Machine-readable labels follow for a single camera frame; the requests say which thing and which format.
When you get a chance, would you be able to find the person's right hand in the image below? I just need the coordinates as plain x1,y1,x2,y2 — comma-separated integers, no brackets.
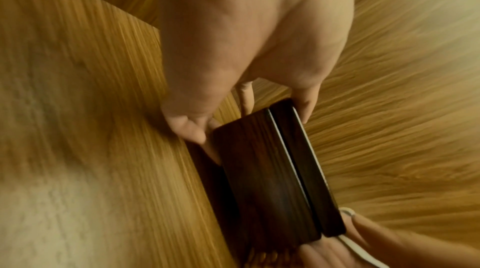
299,213,428,268

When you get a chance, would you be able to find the person's left hand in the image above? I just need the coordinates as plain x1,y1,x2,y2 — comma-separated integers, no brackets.
154,0,356,147

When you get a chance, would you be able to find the dark wooden box lid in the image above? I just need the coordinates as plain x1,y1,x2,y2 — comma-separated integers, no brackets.
268,98,348,239

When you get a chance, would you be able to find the dark wooden box body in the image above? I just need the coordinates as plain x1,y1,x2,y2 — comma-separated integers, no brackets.
212,107,324,253

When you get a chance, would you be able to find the white cord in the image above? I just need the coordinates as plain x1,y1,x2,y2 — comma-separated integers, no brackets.
336,206,381,268

